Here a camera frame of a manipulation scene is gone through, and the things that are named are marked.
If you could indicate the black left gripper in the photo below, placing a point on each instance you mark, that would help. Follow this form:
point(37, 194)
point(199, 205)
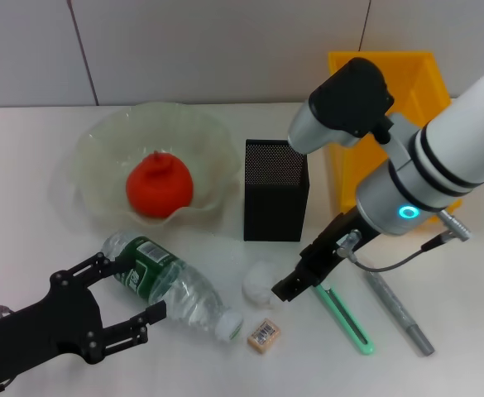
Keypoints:
point(47, 331)

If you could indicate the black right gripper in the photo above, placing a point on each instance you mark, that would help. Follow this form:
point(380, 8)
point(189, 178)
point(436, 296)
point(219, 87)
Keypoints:
point(328, 256)

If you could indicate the white paper ball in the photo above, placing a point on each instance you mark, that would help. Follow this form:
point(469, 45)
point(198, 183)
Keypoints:
point(256, 285)

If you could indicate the beige eraser with barcode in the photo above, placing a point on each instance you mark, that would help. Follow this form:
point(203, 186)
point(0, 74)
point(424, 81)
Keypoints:
point(264, 336)

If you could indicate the green utility knife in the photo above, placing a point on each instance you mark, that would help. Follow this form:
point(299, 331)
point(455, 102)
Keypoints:
point(345, 318)

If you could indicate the clear plastic water bottle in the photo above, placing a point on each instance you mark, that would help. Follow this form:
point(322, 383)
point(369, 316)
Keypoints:
point(183, 289)

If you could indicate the red-orange fruit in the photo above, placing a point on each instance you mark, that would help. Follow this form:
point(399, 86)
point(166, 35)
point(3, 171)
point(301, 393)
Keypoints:
point(159, 186)

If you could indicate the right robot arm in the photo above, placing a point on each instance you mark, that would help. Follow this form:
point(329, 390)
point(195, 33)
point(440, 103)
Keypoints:
point(452, 144)

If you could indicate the black mesh pen holder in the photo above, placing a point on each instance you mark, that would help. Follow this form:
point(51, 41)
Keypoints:
point(274, 202)

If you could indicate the grey marker pen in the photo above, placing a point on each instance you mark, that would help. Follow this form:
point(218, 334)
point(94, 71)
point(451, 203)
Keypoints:
point(394, 306)

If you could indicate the green glass fruit plate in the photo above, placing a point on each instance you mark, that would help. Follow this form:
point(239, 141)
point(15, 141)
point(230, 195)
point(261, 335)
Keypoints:
point(101, 144)

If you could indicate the yellow plastic bin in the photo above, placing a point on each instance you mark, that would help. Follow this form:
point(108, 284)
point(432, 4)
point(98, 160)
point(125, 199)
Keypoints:
point(415, 82)

